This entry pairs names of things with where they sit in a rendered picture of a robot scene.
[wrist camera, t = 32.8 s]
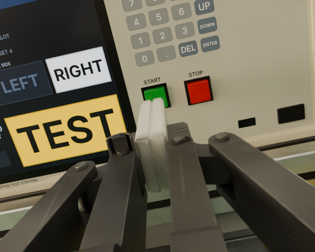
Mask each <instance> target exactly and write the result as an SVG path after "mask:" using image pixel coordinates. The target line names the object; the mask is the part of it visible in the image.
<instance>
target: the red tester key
mask: <svg viewBox="0 0 315 252"><path fill-rule="evenodd" d="M187 88H188V93H189V98H190V102H191V104H195V103H200V102H205V101H209V100H211V93H210V87H209V81H208V80H207V79H203V80H198V81H194V82H189V83H187Z"/></svg>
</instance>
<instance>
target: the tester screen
mask: <svg viewBox="0 0 315 252"><path fill-rule="evenodd" d="M98 47H102V49H103V52H104V56H105V60H106V63H107V67H108V70H109V74H110V78H111V81H109V82H105V83H100V84H96V85H91V86H87V87H82V88H78V89H73V90H69V91H64V92H60V93H55V94H51V95H46V96H41V97H37V98H32V99H28V100H23V101H19V102H14V103H10V104H5V105H1V106H0V152H2V151H6V153H7V155H8V158H9V160H10V162H11V166H6V167H1V168H0V177H4V176H9V175H14V174H19V173H24V172H29V171H34V170H39V169H43V168H48V167H53V166H58V165H63V164H68V163H73V162H78V161H83V160H88V159H92V158H97V157H102V156H107V155H110V154H109V150H103V151H98V152H93V153H88V154H84V155H79V156H74V157H69V158H64V159H59V160H54V161H50V162H45V163H40V164H35V165H30V166H25V167H24V166H23V163H22V161H21V158H20V156H19V153H18V151H17V149H16V146H15V144H14V141H13V139H12V136H11V134H10V132H9V129H8V127H7V124H6V122H5V118H10V117H15V116H19V115H24V114H28V113H33V112H38V111H42V110H47V109H51V108H56V107H60V106H65V105H70V104H74V103H79V102H83V101H88V100H92V99H97V98H102V97H106V96H111V95H115V94H116V95H117V99H118V103H119V106H120V110H121V114H122V118H123V121H124V125H125V129H126V132H127V133H129V130H128V126H127V122H126V119H125V115H124V111H123V108H122V104H121V100H120V96H119V93H118V89H117V85H116V82H115V78H114V74H113V71H112V67H111V63H110V59H109V56H108V52H107V48H106V45H105V41H104V37H103V33H102V30H101V26H100V22H99V19H98V15H97V11H96V7H95V4H94V0H0V70H2V69H7V68H11V67H16V66H20V65H24V64H29V63H33V62H37V61H42V60H46V59H50V58H55V57H59V56H63V55H68V54H72V53H76V52H81V51H85V50H89V49H94V48H98Z"/></svg>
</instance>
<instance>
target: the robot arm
mask: <svg viewBox="0 0 315 252"><path fill-rule="evenodd" d="M105 141H106V145H107V148H108V151H109V155H110V156H109V159H108V162H107V164H104V165H101V166H99V167H96V165H95V162H93V161H81V162H78V163H77V164H75V165H73V166H72V167H71V168H70V169H69V170H68V171H67V172H66V173H65V174H64V175H63V176H62V177H61V178H60V179H59V180H58V181H57V182H56V183H55V184H54V185H53V186H52V187H51V188H50V189H49V190H48V191H47V192H46V193H45V194H44V195H43V196H42V197H41V198H40V200H39V201H38V202H37V203H36V204H35V205H34V206H33V207H32V208H31V209H30V210H29V211H28V212H27V213H26V214H25V215H24V216H23V217H22V218H21V219H20V220H19V221H18V222H17V223H16V224H15V225H14V226H13V227H12V228H11V229H10V231H9V232H8V233H7V234H6V235H5V236H4V237H3V238H2V239H1V240H0V252H145V249H146V225H147V202H148V194H147V192H150V194H154V193H159V192H161V190H165V191H169V193H170V208H171V222H172V233H170V252H228V250H227V247H226V244H225V240H224V237H223V234H222V230H221V227H220V225H219V224H218V223H217V220H216V216H215V213H214V210H213V206H212V203H211V199H210V196H209V192H208V189H207V185H216V189H217V191H218V192H219V193H220V194H221V196H222V197H223V198H224V199H225V200H226V201H227V203H228V204H229V205H230V206H231V207H232V208H233V209H234V211H235V212H236V213H237V214H238V215H239V216H240V218H241V219H242V220H243V221H244V222H245V223H246V224H247V226H248V227H249V228H250V229H251V230H252V231H253V233H254V234H255V235H256V236H257V237H258V238H259V239H260V241H261V242H262V243H263V244H264V245H265V246H266V248H267V249H268V250H269V251H270V252H315V186H314V185H312V184H311V183H309V182H308V181H306V180H305V179H303V178H301V177H300V176H298V175H297V174H295V173H294V172H292V171H291V170H289V169H288V168H286V167H285V166H283V165H282V164H280V163H278V162H277V161H275V160H274V159H272V158H271V157H269V156H268V155H266V154H265V153H263V152H262V151H260V150H259V149H257V148H255V147H254V146H252V145H251V144H249V143H248V142H246V141H245V140H243V139H242V138H240V137H239V136H237V135H236V134H233V133H229V132H220V133H217V134H215V135H212V136H211V137H209V139H208V144H200V143H195V142H194V141H193V138H192V137H191V134H190V130H189V127H188V124H187V123H185V122H178V123H173V124H169V123H168V118H167V114H166V109H165V105H164V100H163V98H161V97H158V98H154V99H153V100H152V101H150V99H149V100H144V101H142V103H141V106H140V112H139V117H138V123H137V129H136V132H133V133H129V132H121V133H117V134H114V135H112V136H110V137H108V138H107V139H106V140H105ZM145 186H146V187H145ZM146 188H147V190H146ZM78 203H79V205H80V209H79V206H78Z"/></svg>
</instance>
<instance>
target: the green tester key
mask: <svg viewBox="0 0 315 252"><path fill-rule="evenodd" d="M144 96H145V100H150V101H153V100H154V99H156V98H160V97H161V99H163V102H164V106H165V108H166V107H168V101H167V97H166V92H165V87H164V86H160V87H156V88H151V89H146V90H145V91H144Z"/></svg>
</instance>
